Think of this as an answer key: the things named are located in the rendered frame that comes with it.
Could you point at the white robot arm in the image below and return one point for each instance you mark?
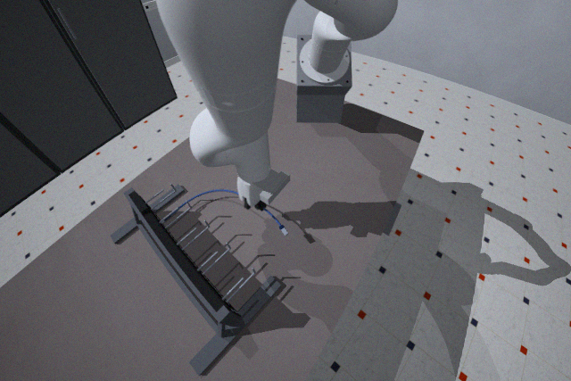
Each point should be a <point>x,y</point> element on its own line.
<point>231,50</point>

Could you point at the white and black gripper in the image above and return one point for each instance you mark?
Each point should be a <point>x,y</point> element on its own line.
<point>252,194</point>

